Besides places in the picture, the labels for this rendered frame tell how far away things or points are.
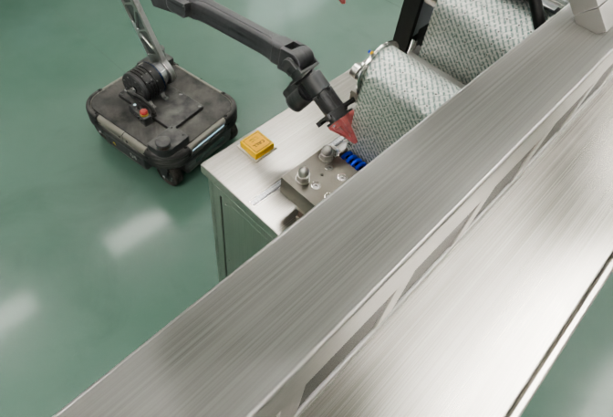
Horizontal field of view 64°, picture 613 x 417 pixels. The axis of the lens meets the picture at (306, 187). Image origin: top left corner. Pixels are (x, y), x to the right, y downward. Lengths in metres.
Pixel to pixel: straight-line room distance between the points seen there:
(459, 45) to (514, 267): 0.69
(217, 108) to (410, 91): 1.55
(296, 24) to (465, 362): 3.08
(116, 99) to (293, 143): 1.35
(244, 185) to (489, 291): 0.84
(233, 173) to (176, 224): 1.03
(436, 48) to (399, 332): 0.85
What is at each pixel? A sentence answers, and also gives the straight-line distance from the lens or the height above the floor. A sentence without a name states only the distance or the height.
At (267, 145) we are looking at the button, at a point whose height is 0.92.
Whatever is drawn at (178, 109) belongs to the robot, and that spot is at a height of 0.26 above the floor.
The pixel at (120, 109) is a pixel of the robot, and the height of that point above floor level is 0.24.
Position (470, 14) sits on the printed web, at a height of 1.37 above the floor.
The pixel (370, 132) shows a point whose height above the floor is 1.13.
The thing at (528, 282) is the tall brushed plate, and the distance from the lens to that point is 0.68.
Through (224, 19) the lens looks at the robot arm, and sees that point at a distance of 1.35.
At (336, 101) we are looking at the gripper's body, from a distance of 1.22.
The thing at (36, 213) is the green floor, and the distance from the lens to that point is 2.57.
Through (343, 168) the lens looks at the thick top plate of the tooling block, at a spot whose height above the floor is 1.03.
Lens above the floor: 1.97
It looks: 52 degrees down
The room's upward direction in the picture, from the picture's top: 9 degrees clockwise
